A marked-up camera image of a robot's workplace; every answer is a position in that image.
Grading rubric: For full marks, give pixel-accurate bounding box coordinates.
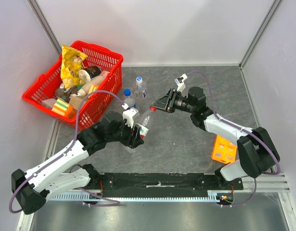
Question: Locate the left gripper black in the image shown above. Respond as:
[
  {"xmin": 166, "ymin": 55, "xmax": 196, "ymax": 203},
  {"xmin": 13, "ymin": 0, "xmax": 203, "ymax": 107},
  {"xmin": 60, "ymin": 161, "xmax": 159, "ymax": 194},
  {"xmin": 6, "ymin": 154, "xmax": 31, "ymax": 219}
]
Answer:
[{"xmin": 106, "ymin": 117, "xmax": 144, "ymax": 149}]

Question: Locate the red label clear bottle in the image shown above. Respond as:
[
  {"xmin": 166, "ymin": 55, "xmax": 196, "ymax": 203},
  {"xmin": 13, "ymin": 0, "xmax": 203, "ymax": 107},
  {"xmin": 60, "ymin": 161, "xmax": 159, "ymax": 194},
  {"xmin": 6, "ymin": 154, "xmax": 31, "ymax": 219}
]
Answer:
[{"xmin": 126, "ymin": 108, "xmax": 156, "ymax": 153}]

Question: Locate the blue label pepsi bottle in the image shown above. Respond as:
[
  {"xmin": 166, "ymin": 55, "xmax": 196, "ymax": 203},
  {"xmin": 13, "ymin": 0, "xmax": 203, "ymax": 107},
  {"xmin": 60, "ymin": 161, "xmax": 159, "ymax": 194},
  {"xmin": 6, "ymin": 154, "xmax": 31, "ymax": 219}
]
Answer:
[{"xmin": 124, "ymin": 93, "xmax": 136, "ymax": 108}]

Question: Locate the red bottle cap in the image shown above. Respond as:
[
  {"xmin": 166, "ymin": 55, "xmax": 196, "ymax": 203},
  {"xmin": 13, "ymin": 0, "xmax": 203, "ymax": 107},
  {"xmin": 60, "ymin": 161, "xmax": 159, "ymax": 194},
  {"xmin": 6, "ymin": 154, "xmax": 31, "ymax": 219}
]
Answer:
[{"xmin": 150, "ymin": 106, "xmax": 157, "ymax": 112}]

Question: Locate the blue bottle cap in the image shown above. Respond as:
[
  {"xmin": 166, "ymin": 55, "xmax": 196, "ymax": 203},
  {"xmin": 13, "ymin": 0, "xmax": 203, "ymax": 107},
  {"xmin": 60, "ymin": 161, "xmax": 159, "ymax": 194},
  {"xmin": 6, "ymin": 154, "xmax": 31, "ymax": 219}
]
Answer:
[{"xmin": 124, "ymin": 89, "xmax": 131, "ymax": 96}]

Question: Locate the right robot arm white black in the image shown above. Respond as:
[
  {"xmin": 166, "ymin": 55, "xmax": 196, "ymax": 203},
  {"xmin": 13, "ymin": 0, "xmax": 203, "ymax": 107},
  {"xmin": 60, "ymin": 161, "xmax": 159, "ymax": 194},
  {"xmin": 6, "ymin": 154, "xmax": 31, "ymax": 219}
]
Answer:
[{"xmin": 151, "ymin": 87, "xmax": 280, "ymax": 190}]

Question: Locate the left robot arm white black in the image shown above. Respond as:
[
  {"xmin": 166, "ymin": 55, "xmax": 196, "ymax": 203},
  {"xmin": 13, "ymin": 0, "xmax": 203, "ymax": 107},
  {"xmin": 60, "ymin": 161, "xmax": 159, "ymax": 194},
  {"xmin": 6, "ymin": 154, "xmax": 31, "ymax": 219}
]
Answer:
[{"xmin": 9, "ymin": 108, "xmax": 143, "ymax": 215}]

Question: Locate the small clear water bottle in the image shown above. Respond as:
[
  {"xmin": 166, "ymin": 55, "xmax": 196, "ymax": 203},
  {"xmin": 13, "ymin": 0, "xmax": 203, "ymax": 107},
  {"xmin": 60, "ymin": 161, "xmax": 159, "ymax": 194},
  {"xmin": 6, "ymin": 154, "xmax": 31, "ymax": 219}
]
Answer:
[{"xmin": 134, "ymin": 77, "xmax": 147, "ymax": 98}]

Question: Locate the beige sauce bottle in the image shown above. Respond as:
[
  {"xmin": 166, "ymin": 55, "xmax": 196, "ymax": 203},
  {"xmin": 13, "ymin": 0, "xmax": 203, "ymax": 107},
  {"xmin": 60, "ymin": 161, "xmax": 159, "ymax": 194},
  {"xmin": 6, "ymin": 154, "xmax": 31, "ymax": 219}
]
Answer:
[{"xmin": 77, "ymin": 71, "xmax": 109, "ymax": 97}]

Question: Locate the yellow wafer pack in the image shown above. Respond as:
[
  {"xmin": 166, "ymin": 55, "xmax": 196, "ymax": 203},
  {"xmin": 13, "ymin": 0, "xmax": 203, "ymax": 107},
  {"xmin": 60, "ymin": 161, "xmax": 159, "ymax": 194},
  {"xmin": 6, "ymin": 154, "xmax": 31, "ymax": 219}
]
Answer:
[{"xmin": 88, "ymin": 85, "xmax": 99, "ymax": 94}]

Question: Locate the orange packet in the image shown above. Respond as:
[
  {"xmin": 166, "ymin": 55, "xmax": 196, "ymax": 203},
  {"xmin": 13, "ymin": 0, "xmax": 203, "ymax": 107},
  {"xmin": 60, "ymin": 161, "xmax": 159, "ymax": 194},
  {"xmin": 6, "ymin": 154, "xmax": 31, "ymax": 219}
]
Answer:
[{"xmin": 64, "ymin": 105, "xmax": 77, "ymax": 119}]

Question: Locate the wooden block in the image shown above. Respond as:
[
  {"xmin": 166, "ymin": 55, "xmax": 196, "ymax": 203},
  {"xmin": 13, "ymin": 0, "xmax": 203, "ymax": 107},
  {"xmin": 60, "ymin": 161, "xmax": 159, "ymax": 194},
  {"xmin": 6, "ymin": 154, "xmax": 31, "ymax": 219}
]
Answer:
[{"xmin": 69, "ymin": 96, "xmax": 88, "ymax": 111}]

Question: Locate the orange snack box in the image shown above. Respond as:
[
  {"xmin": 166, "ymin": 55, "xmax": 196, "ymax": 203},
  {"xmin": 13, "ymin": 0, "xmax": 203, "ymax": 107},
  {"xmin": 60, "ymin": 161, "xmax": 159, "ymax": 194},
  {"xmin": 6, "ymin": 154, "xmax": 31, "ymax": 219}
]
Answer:
[{"xmin": 211, "ymin": 135, "xmax": 237, "ymax": 164}]

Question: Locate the brown cup with lid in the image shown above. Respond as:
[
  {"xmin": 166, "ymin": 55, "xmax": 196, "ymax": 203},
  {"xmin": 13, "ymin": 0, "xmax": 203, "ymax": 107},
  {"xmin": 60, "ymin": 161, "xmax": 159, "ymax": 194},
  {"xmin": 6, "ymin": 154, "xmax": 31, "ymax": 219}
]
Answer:
[{"xmin": 78, "ymin": 66, "xmax": 102, "ymax": 83}]

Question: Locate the striped yellow green sponge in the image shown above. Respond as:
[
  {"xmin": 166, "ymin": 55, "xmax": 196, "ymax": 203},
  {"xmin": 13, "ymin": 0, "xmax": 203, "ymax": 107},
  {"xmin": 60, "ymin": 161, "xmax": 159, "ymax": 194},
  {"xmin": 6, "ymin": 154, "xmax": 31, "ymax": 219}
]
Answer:
[{"xmin": 51, "ymin": 98, "xmax": 69, "ymax": 116}]

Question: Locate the yellow chips bag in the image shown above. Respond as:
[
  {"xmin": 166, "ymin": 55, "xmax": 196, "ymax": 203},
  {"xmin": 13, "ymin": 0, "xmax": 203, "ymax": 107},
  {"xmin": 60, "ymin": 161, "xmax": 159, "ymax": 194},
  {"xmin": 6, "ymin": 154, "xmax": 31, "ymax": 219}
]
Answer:
[{"xmin": 60, "ymin": 45, "xmax": 88, "ymax": 89}]

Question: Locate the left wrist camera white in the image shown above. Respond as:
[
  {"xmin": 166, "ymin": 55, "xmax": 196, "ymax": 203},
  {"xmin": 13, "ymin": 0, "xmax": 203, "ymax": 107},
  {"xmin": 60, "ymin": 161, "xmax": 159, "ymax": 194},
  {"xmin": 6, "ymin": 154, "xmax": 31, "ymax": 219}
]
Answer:
[{"xmin": 122, "ymin": 103, "xmax": 140, "ymax": 128}]

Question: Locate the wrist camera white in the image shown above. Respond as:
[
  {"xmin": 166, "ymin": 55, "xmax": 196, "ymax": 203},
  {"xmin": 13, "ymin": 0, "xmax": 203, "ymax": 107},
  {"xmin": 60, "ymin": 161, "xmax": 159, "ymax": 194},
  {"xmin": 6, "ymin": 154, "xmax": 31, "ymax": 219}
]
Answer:
[
  {"xmin": 175, "ymin": 74, "xmax": 188, "ymax": 92},
  {"xmin": 122, "ymin": 103, "xmax": 140, "ymax": 128}
]

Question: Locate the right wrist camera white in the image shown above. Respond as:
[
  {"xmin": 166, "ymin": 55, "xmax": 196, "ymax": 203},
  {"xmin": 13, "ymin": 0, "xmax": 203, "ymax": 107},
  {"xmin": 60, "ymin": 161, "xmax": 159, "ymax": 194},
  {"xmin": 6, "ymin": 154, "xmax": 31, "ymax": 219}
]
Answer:
[{"xmin": 175, "ymin": 74, "xmax": 188, "ymax": 92}]

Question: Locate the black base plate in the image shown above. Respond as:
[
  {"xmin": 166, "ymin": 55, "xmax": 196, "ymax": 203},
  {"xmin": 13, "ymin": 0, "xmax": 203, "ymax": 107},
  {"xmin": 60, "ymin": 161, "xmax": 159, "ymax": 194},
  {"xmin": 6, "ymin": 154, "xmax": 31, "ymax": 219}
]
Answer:
[{"xmin": 88, "ymin": 173, "xmax": 244, "ymax": 191}]

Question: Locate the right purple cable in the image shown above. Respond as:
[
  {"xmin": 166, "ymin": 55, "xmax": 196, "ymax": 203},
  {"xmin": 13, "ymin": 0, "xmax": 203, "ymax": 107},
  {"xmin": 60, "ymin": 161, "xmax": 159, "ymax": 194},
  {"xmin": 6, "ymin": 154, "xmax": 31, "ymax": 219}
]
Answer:
[{"xmin": 186, "ymin": 71, "xmax": 282, "ymax": 208}]

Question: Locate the purple cable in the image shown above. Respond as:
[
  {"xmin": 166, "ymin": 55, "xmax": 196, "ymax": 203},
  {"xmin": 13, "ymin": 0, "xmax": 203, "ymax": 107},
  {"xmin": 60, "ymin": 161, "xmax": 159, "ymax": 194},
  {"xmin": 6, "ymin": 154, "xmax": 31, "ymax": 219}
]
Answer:
[
  {"xmin": 186, "ymin": 71, "xmax": 282, "ymax": 208},
  {"xmin": 9, "ymin": 90, "xmax": 129, "ymax": 214}
]

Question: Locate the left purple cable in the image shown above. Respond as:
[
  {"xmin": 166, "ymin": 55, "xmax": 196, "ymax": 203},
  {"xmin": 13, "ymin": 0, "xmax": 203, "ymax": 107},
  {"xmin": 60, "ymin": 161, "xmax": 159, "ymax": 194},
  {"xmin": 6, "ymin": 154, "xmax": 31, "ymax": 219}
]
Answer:
[{"xmin": 9, "ymin": 90, "xmax": 129, "ymax": 214}]

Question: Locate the white cable duct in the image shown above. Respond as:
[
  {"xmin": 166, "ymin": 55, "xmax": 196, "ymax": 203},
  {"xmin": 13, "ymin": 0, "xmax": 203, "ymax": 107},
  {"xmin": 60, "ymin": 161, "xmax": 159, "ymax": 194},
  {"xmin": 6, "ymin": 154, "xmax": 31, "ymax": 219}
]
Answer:
[{"xmin": 50, "ymin": 191, "xmax": 220, "ymax": 203}]

